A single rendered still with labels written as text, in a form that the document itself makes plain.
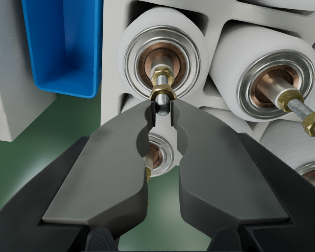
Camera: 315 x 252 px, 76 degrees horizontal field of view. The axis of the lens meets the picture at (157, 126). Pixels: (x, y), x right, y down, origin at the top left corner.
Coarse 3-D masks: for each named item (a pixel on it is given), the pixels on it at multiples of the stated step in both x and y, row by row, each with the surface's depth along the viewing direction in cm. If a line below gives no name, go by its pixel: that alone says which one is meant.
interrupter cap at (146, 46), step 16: (144, 32) 18; (160, 32) 18; (176, 32) 18; (128, 48) 19; (144, 48) 19; (160, 48) 19; (176, 48) 19; (192, 48) 19; (128, 64) 20; (144, 64) 20; (176, 64) 20; (192, 64) 20; (128, 80) 21; (144, 80) 21; (176, 80) 21; (192, 80) 20; (144, 96) 21
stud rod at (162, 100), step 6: (162, 78) 16; (156, 84) 16; (162, 96) 13; (156, 102) 13; (162, 102) 12; (168, 102) 13; (156, 108) 12; (162, 108) 12; (168, 108) 12; (162, 114) 13
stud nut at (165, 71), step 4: (160, 68) 17; (164, 68) 17; (156, 72) 16; (160, 72) 16; (164, 72) 16; (168, 72) 16; (152, 76) 17; (156, 76) 17; (168, 76) 17; (172, 76) 17; (152, 80) 17; (168, 80) 17; (172, 80) 17
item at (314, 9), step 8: (240, 0) 30; (248, 0) 27; (256, 0) 24; (264, 0) 22; (272, 0) 20; (280, 0) 19; (288, 0) 18; (296, 0) 17; (304, 0) 17; (312, 0) 17; (288, 8) 21; (296, 8) 19; (304, 8) 18; (312, 8) 18
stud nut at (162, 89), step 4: (160, 84) 14; (164, 84) 14; (168, 84) 14; (156, 88) 13; (160, 88) 13; (164, 88) 13; (168, 88) 13; (152, 92) 13; (156, 92) 13; (160, 92) 13; (164, 92) 13; (168, 92) 13; (172, 92) 13; (152, 96) 13; (156, 96) 13; (168, 96) 14; (172, 96) 13; (176, 96) 14; (152, 100) 14
